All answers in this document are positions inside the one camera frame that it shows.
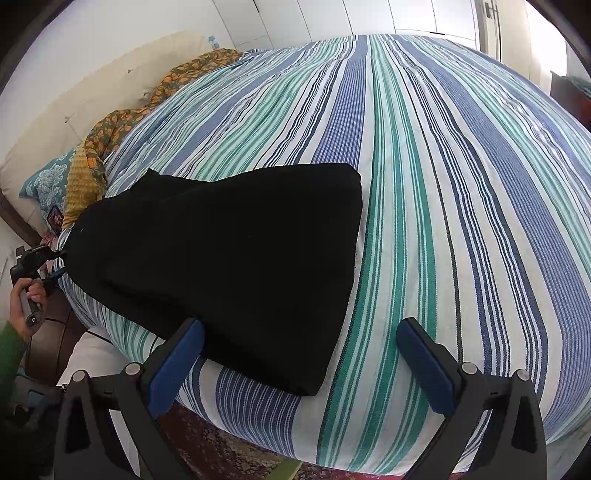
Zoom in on striped blue green bedspread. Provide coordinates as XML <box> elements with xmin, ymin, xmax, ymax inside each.
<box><xmin>58</xmin><ymin>34</ymin><xmax>591</xmax><ymax>476</ymax></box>

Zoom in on green plastic object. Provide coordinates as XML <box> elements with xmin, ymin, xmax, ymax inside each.
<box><xmin>269</xmin><ymin>459</ymin><xmax>302</xmax><ymax>480</ymax></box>

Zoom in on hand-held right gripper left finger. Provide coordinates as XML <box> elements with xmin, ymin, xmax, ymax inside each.
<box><xmin>54</xmin><ymin>318</ymin><xmax>206</xmax><ymax>480</ymax></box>

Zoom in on black cable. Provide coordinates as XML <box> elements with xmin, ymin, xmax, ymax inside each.
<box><xmin>46</xmin><ymin>314</ymin><xmax>115</xmax><ymax>346</ymax></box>

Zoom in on black pants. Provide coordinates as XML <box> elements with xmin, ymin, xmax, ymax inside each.
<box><xmin>60</xmin><ymin>162</ymin><xmax>364</xmax><ymax>397</ymax></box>

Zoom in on dark wooden furniture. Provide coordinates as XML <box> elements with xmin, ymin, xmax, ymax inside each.
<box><xmin>549</xmin><ymin>71</ymin><xmax>591</xmax><ymax>114</ymax></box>

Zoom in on mustard floral blanket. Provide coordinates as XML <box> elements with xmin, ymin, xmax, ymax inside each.
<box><xmin>62</xmin><ymin>48</ymin><xmax>243</xmax><ymax>229</ymax></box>

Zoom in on person's left hand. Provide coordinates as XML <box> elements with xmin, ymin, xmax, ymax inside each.
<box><xmin>8</xmin><ymin>279</ymin><xmax>49</xmax><ymax>332</ymax></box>

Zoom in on brown wooden bed frame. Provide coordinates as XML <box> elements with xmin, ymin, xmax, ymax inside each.
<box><xmin>0</xmin><ymin>191</ymin><xmax>93</xmax><ymax>374</ymax></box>

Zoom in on red patterned rug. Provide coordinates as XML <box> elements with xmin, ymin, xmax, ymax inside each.
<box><xmin>157</xmin><ymin>401</ymin><xmax>465</xmax><ymax>480</ymax></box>

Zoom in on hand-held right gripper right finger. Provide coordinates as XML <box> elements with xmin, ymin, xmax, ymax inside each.
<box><xmin>396</xmin><ymin>318</ymin><xmax>548</xmax><ymax>480</ymax></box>

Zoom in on teal patterned pillow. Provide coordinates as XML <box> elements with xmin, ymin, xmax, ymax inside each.
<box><xmin>19</xmin><ymin>148</ymin><xmax>79</xmax><ymax>227</ymax></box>

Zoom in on beige padded headboard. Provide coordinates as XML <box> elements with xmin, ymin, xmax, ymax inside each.
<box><xmin>0</xmin><ymin>30</ymin><xmax>218</xmax><ymax>199</ymax></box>

